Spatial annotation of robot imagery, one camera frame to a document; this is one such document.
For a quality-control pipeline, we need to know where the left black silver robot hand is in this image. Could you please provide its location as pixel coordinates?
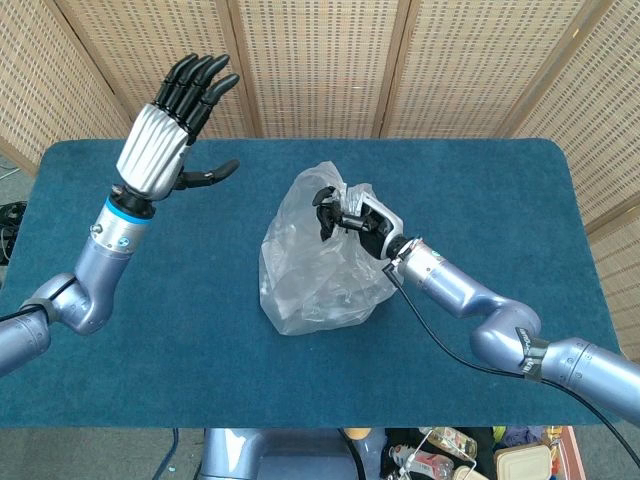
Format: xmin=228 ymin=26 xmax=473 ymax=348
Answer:
xmin=115 ymin=53 xmax=241 ymax=202

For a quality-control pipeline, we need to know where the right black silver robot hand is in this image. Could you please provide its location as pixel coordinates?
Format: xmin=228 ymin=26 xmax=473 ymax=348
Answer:
xmin=312 ymin=184 xmax=404 ymax=261

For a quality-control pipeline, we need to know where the clear plastic bag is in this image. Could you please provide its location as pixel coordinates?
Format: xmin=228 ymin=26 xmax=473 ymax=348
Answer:
xmin=258 ymin=160 xmax=396 ymax=336

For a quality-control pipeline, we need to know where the woven bamboo folding screen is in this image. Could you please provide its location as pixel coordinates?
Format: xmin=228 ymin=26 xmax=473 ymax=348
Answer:
xmin=0 ymin=0 xmax=640 ymax=361

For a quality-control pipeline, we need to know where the clear bottle with yellow contents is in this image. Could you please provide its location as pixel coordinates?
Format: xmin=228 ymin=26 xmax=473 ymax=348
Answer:
xmin=418 ymin=426 xmax=479 ymax=460

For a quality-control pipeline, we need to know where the plastic bottle with red label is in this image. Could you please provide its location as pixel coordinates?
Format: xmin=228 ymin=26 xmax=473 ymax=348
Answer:
xmin=388 ymin=443 xmax=455 ymax=480

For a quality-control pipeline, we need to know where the blue-grey robot torso base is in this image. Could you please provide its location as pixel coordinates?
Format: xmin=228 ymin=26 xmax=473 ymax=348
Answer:
xmin=199 ymin=427 xmax=389 ymax=480

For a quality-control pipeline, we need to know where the purple cloth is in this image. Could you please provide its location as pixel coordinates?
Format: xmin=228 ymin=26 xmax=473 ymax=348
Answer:
xmin=501 ymin=426 xmax=545 ymax=449

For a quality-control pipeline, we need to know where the beige lidded food container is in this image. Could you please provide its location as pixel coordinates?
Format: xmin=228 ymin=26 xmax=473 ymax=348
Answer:
xmin=493 ymin=443 xmax=555 ymax=480

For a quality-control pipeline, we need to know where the pink box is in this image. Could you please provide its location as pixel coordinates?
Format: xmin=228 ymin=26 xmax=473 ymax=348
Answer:
xmin=558 ymin=424 xmax=584 ymax=480

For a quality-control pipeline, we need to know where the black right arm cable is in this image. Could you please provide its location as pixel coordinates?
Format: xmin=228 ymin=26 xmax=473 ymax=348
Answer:
xmin=382 ymin=263 xmax=640 ymax=460

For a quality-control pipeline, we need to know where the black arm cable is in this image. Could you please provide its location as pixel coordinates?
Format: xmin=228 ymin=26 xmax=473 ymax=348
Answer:
xmin=0 ymin=303 xmax=39 ymax=322
xmin=382 ymin=263 xmax=640 ymax=460

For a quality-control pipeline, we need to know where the black equipment with cables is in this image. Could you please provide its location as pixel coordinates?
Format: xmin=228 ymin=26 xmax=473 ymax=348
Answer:
xmin=0 ymin=200 xmax=29 ymax=266

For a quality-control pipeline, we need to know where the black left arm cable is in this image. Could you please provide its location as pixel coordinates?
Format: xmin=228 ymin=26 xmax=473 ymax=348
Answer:
xmin=0 ymin=303 xmax=39 ymax=322

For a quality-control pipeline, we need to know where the thick black torso cable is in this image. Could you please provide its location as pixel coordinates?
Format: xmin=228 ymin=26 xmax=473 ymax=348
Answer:
xmin=337 ymin=428 xmax=369 ymax=480

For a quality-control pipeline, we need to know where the blue floor cable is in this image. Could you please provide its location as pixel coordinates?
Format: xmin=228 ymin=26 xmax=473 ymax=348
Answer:
xmin=152 ymin=427 xmax=181 ymax=480

